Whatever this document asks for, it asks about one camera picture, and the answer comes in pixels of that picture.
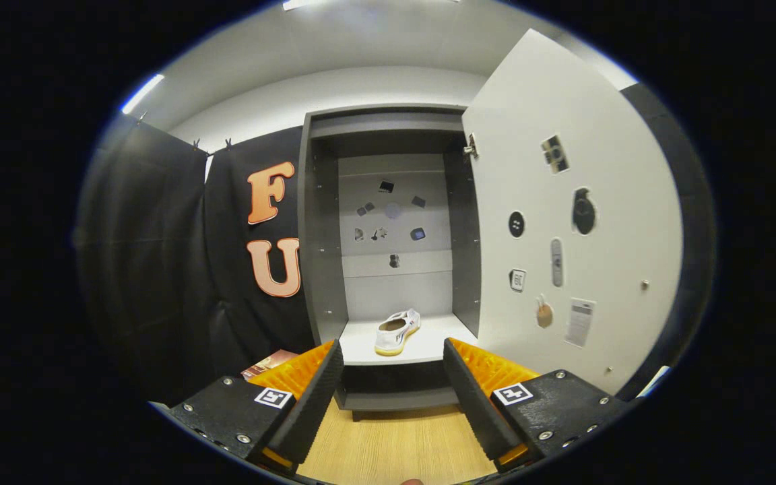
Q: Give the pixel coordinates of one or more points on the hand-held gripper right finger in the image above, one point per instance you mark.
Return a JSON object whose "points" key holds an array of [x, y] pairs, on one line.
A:
{"points": [[475, 404]]}

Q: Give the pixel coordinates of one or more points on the grey shoe cabinet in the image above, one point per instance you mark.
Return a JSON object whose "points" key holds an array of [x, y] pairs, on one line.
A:
{"points": [[324, 236]]}

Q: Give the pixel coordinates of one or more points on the white object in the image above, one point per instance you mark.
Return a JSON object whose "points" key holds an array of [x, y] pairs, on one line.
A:
{"points": [[654, 380]]}

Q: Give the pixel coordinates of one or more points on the ceiling light panel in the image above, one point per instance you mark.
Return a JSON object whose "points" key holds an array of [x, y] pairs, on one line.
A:
{"points": [[361, 3]]}

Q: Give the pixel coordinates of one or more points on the ceiling tube light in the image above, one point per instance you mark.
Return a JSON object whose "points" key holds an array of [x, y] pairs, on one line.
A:
{"points": [[142, 94]]}

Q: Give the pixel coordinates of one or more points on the beige shoe cabinet door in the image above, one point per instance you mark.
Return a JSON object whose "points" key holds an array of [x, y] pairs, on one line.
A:
{"points": [[603, 269]]}

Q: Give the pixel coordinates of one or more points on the white shoe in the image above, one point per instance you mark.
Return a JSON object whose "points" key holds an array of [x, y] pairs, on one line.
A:
{"points": [[395, 333]]}

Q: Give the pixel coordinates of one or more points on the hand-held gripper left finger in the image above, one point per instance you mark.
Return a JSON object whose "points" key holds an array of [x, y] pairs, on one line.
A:
{"points": [[310, 404]]}

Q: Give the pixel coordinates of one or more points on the black backdrop cloth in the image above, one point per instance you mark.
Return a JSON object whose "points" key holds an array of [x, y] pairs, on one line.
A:
{"points": [[159, 236]]}

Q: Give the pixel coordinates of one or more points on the brown book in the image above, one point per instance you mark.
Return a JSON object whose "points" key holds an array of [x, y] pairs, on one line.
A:
{"points": [[267, 364]]}

